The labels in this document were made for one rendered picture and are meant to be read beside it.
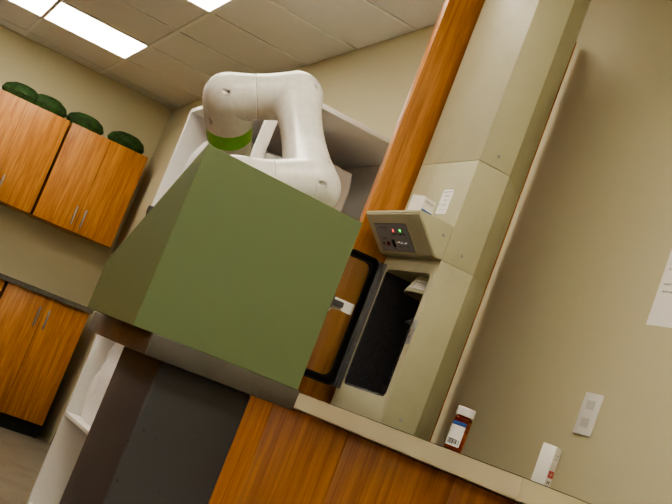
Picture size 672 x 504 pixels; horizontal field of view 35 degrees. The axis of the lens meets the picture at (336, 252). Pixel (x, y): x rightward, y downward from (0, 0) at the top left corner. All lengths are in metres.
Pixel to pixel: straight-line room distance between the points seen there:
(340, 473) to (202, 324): 0.62
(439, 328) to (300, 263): 0.98
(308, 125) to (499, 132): 0.79
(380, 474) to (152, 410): 0.54
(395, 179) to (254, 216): 1.35
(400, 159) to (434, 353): 0.67
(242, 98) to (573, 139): 1.30
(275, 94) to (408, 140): 0.84
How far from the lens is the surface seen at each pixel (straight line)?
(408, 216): 2.91
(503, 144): 3.00
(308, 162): 2.20
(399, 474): 2.18
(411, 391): 2.88
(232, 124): 2.55
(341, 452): 2.41
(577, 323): 3.05
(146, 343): 1.88
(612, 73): 3.47
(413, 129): 3.28
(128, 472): 1.97
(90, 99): 8.27
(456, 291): 2.92
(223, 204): 1.91
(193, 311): 1.90
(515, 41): 3.11
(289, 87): 2.51
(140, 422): 1.96
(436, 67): 3.34
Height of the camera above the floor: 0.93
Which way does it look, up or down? 8 degrees up
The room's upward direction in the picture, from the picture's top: 21 degrees clockwise
